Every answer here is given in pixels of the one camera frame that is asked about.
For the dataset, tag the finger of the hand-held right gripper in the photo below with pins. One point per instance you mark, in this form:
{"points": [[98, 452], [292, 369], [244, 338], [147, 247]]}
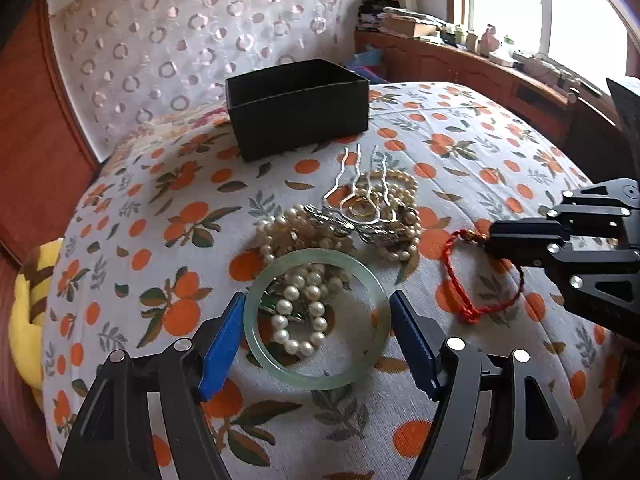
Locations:
{"points": [[590, 210], [525, 240]]}

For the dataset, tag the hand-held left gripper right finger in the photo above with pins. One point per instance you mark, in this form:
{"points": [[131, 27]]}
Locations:
{"points": [[415, 345]]}

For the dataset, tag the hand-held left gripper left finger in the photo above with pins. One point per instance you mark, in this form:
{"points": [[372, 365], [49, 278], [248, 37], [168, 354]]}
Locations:
{"points": [[222, 345]]}

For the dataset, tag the pale green jade bangle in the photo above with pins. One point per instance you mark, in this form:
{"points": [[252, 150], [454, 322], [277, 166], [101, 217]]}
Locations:
{"points": [[252, 320]]}

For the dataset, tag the silver hairpin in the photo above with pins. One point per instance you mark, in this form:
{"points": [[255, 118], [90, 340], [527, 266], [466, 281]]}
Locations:
{"points": [[350, 195]]}

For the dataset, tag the black cardboard box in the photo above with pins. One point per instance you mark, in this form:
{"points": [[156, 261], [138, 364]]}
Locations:
{"points": [[300, 110]]}

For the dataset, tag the orange print tablecloth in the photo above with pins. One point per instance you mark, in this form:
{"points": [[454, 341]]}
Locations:
{"points": [[150, 240]]}

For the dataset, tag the window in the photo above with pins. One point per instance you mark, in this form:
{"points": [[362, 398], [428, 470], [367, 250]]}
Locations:
{"points": [[550, 5]]}

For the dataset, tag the pink figurine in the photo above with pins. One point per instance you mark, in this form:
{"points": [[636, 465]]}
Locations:
{"points": [[487, 40]]}

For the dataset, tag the wooden cabinet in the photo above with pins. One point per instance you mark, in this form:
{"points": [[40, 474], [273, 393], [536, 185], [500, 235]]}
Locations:
{"points": [[450, 65]]}

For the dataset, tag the yellow plush toy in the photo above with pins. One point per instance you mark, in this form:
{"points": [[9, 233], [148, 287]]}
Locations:
{"points": [[30, 310]]}

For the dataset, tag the floral blanket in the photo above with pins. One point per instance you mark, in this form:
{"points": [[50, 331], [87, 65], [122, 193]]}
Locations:
{"points": [[200, 117]]}

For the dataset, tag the blue plastic bag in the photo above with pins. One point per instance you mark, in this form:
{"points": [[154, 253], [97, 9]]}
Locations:
{"points": [[367, 62]]}

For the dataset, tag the pile of books and papers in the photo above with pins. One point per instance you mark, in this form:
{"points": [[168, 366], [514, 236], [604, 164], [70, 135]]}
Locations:
{"points": [[400, 20]]}

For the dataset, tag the circle patterned sheer cloth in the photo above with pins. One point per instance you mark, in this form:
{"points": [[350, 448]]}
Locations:
{"points": [[200, 35]]}

